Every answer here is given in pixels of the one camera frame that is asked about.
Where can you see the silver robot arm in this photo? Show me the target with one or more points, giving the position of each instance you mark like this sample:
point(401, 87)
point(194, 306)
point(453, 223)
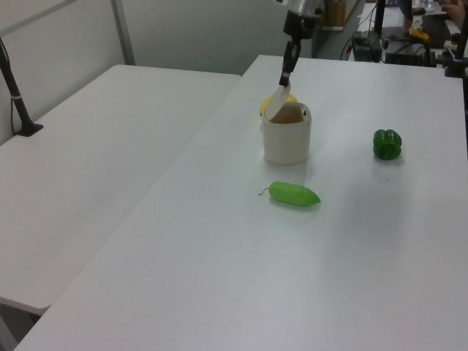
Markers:
point(303, 5)

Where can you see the thin black upright pole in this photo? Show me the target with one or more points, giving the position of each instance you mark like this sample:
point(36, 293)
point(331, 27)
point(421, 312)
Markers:
point(379, 16)

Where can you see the black pole with base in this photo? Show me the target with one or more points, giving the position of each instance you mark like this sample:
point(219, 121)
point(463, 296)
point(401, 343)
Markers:
point(16, 98)

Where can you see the grey metal partition post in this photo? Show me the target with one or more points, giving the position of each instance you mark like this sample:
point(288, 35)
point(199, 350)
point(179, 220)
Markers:
point(123, 31)

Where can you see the person's hand in background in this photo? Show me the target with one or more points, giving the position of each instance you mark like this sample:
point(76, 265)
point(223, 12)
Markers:
point(457, 9)

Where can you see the yellow wooden cabinet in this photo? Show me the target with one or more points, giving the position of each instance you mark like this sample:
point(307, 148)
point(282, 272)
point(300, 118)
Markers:
point(334, 12)

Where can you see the dark green toy bell pepper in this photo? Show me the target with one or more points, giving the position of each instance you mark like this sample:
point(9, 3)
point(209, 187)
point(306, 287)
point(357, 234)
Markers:
point(387, 145)

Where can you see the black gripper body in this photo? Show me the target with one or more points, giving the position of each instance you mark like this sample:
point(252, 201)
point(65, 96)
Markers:
point(299, 25)

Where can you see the black keyboard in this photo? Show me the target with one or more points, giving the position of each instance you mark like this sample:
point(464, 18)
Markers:
point(437, 25)

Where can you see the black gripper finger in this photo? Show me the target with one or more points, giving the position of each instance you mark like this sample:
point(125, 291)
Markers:
point(297, 55)
point(288, 66)

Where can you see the light green toy chili pepper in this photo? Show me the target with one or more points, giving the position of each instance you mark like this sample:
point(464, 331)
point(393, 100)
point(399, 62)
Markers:
point(292, 193)

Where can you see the black camera stand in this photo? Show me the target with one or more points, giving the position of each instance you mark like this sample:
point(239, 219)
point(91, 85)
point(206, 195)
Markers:
point(457, 55)

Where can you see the yellow hand tool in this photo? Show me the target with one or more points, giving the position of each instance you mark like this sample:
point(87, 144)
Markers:
point(419, 33)

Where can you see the yellow toy fruit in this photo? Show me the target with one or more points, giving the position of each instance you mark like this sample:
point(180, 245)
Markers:
point(264, 106)

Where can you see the cream round garbage bin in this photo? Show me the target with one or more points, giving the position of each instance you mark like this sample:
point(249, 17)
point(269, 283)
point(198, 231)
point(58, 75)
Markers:
point(285, 144)

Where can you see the black electronics box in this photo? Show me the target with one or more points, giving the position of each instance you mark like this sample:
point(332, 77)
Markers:
point(365, 45)

